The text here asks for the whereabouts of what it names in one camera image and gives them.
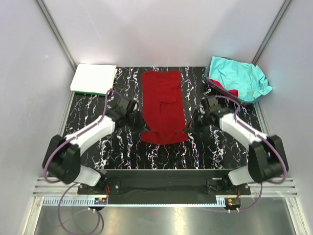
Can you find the teal t shirt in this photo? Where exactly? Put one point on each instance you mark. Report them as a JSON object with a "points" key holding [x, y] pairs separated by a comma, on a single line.
{"points": [[247, 78]]}

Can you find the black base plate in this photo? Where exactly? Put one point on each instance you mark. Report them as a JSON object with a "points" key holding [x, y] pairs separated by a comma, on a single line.
{"points": [[164, 187]]}

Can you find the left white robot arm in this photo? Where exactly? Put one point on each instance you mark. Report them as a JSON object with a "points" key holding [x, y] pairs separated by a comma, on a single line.
{"points": [[63, 155]]}

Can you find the left aluminium frame post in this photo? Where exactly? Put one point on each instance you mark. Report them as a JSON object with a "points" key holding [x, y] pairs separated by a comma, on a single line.
{"points": [[56, 33]]}

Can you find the aluminium frame post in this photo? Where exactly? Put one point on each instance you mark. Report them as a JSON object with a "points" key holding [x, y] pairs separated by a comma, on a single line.
{"points": [[56, 33], [272, 29]]}

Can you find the left cable duct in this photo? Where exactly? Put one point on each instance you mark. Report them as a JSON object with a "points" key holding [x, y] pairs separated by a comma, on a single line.
{"points": [[75, 201]]}

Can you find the red t shirt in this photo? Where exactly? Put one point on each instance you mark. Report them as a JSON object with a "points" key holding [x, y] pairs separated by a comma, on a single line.
{"points": [[163, 108]]}

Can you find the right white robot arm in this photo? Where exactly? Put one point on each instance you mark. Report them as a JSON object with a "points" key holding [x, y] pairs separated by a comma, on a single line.
{"points": [[266, 155]]}

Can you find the aluminium cross rail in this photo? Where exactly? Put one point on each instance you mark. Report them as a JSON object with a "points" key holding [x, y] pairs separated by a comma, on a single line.
{"points": [[285, 189]]}

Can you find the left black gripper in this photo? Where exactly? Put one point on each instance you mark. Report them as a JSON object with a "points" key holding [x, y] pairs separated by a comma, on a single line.
{"points": [[141, 125]]}

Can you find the folded white t shirt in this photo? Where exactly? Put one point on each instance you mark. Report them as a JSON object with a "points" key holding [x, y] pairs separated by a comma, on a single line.
{"points": [[93, 78]]}

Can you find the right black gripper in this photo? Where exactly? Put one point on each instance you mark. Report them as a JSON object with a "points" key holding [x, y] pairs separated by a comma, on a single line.
{"points": [[192, 125]]}

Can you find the right aluminium frame post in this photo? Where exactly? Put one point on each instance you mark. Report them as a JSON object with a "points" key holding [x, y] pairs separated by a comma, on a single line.
{"points": [[272, 29]]}

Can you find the crimson t shirt in basket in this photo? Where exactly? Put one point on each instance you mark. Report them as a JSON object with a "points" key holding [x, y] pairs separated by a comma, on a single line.
{"points": [[216, 83]]}

